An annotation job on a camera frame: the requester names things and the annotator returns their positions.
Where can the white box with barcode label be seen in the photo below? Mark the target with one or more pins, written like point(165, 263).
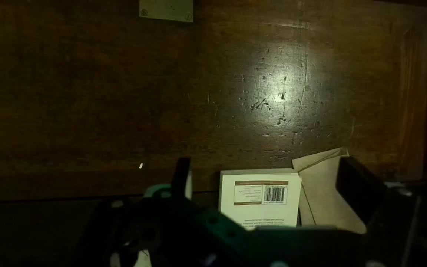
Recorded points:
point(260, 200)

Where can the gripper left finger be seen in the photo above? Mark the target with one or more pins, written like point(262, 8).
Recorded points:
point(169, 230)

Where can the beige plate with screws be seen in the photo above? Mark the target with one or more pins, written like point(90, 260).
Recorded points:
point(166, 9)

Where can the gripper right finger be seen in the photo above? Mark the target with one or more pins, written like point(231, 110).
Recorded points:
point(395, 222)

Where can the brown cardboard box flap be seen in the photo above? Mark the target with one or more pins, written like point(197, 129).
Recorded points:
point(321, 189)

